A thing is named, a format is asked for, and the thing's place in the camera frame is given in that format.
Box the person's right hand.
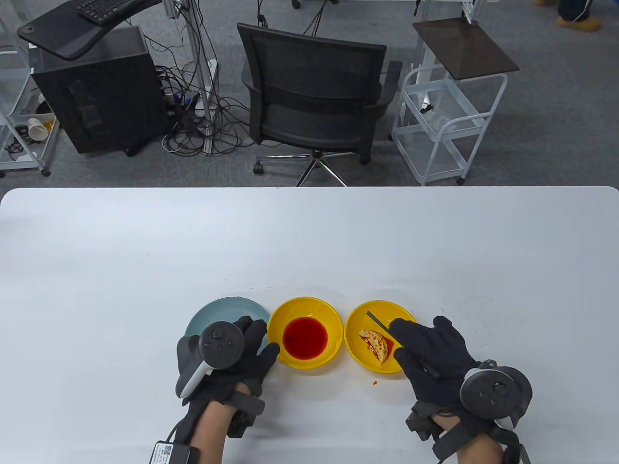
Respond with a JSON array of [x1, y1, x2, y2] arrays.
[[388, 317, 480, 417]]

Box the person's left hand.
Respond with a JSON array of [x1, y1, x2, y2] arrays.
[[175, 317, 281, 403]]

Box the dark grey chopsticks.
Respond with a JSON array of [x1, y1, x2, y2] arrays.
[[366, 311, 440, 378]]

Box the person's right forearm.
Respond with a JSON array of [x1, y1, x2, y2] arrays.
[[432, 413, 504, 464]]

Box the person's left forearm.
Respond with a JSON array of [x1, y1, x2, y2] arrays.
[[190, 382, 252, 464]]

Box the dumpling with red sauce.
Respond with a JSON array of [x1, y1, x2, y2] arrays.
[[358, 328, 393, 365]]

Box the red sauce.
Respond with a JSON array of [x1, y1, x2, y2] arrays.
[[283, 317, 329, 360]]

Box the yellow bowl with red sauce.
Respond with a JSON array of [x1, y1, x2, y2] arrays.
[[267, 296, 344, 370]]

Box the yellow bowl with dumpling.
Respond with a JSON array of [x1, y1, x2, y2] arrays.
[[344, 300, 417, 375]]

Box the blue-grey plate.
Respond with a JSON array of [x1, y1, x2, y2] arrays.
[[184, 296, 271, 356]]

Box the grey round controller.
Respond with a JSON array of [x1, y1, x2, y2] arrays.
[[459, 366, 533, 429]]

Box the black mesh office chair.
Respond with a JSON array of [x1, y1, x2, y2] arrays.
[[236, 22, 403, 188]]

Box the white power strip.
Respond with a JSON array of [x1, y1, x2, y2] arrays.
[[193, 58, 219, 117]]

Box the black computer tower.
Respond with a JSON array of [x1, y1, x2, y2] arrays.
[[29, 25, 171, 156]]

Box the white rolling shelf cart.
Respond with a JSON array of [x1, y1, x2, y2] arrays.
[[0, 0, 62, 177]]

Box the brown trolley top board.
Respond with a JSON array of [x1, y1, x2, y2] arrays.
[[412, 18, 521, 81]]

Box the white paper cup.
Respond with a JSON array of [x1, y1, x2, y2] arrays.
[[27, 117, 51, 141]]

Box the black keyboard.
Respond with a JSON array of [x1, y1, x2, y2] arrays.
[[76, 0, 147, 26]]

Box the black keyboard tray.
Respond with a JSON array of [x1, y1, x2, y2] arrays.
[[17, 0, 163, 61]]

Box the grey controller with white handle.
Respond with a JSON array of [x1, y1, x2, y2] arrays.
[[180, 321, 246, 400]]

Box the black left wrist strap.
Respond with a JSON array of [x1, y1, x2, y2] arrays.
[[225, 382, 267, 439]]

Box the black wrist strap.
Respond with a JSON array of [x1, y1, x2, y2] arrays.
[[225, 382, 267, 439], [405, 400, 522, 461]]

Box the black right wrist strap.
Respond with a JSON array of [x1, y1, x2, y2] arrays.
[[405, 400, 522, 461]]

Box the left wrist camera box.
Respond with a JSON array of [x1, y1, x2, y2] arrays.
[[148, 439, 202, 464]]

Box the tangle of black cables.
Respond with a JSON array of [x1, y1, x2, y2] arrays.
[[154, 62, 258, 156]]

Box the white wire trolley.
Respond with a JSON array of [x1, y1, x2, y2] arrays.
[[390, 67, 509, 187]]

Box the aluminium frame post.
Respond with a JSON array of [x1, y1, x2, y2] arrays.
[[163, 0, 216, 156]]

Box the hanging black cables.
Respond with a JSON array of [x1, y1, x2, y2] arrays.
[[255, 0, 340, 38]]

